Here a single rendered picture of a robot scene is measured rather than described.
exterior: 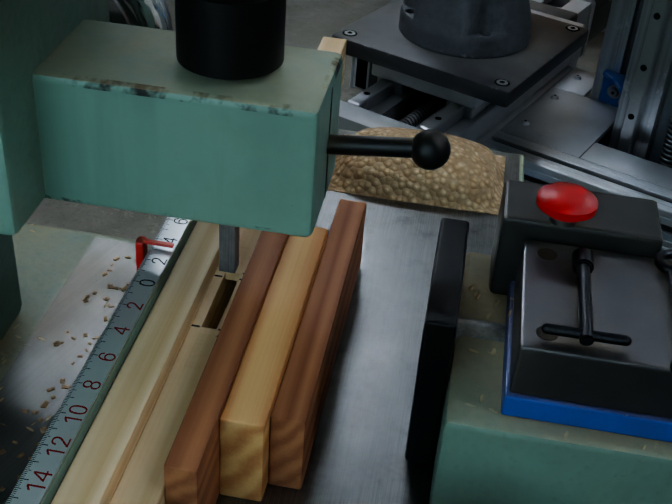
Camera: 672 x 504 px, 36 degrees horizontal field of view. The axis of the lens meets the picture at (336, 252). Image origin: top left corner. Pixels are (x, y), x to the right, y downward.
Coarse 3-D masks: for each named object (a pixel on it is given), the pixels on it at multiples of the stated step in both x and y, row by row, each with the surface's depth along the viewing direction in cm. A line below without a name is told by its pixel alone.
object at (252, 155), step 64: (64, 64) 48; (128, 64) 49; (320, 64) 50; (64, 128) 49; (128, 128) 48; (192, 128) 48; (256, 128) 47; (320, 128) 47; (64, 192) 51; (128, 192) 50; (192, 192) 50; (256, 192) 49; (320, 192) 51
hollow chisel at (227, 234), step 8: (224, 232) 54; (232, 232) 54; (224, 240) 55; (232, 240) 55; (224, 248) 55; (232, 248) 55; (224, 256) 55; (232, 256) 55; (224, 264) 56; (232, 264) 55; (232, 272) 56
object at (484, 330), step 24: (456, 240) 52; (456, 264) 50; (432, 288) 48; (456, 288) 48; (432, 312) 47; (456, 312) 47; (432, 336) 47; (456, 336) 51; (480, 336) 51; (504, 336) 51; (432, 360) 47; (432, 384) 48; (432, 408) 49; (408, 432) 50; (432, 432) 50; (408, 456) 51; (432, 456) 51
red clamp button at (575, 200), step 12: (540, 192) 51; (552, 192) 50; (564, 192) 50; (576, 192) 50; (588, 192) 51; (540, 204) 50; (552, 204) 50; (564, 204) 50; (576, 204) 50; (588, 204) 50; (552, 216) 50; (564, 216) 49; (576, 216) 49; (588, 216) 50
